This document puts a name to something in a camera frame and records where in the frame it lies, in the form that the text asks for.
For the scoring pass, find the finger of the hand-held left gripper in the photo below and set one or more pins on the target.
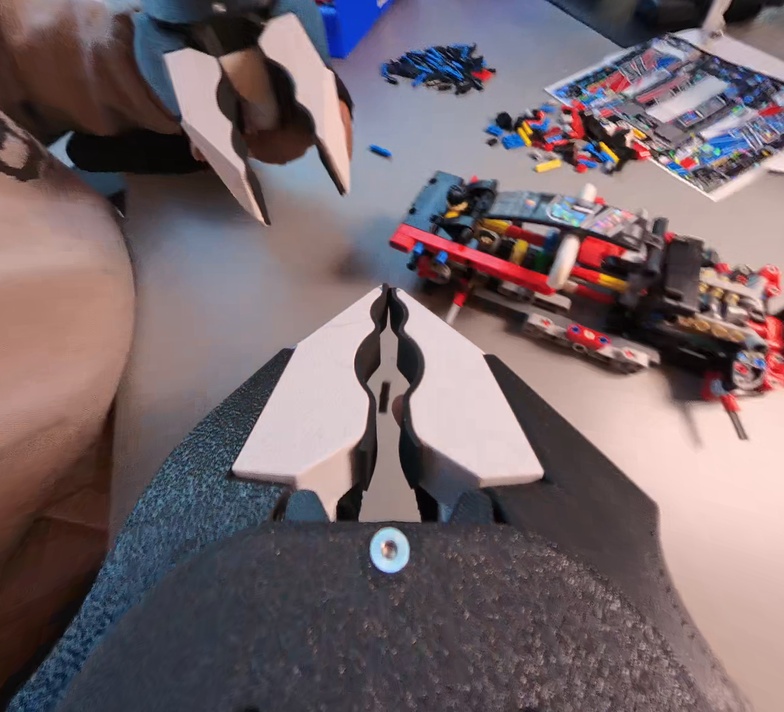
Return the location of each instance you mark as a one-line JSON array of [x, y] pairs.
[[312, 93], [208, 124]]

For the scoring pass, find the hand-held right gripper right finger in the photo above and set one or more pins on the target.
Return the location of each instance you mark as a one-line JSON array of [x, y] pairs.
[[471, 418]]

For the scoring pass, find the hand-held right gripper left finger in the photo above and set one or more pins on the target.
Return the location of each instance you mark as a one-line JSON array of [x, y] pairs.
[[306, 418]]

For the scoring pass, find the black lego pin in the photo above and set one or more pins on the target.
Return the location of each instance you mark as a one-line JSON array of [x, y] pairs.
[[385, 396]]

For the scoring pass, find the lego car model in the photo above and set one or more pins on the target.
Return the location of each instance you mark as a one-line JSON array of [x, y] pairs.
[[612, 271]]

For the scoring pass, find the person's left forearm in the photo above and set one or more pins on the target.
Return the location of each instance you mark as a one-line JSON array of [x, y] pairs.
[[73, 50]]

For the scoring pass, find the blue lego pin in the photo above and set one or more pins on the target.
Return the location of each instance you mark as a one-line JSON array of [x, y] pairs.
[[380, 151]]

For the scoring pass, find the black chair armrest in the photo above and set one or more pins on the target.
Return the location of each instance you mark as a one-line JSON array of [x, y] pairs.
[[135, 151]]

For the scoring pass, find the pile of black blue pins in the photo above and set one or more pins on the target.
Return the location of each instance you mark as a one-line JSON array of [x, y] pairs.
[[438, 68]]

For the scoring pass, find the pile of mixed coloured pieces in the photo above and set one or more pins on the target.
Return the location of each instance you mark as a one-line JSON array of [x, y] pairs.
[[569, 139]]

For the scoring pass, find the holographic sticker sheet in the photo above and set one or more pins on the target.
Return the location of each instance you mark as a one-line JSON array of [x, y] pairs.
[[680, 112]]

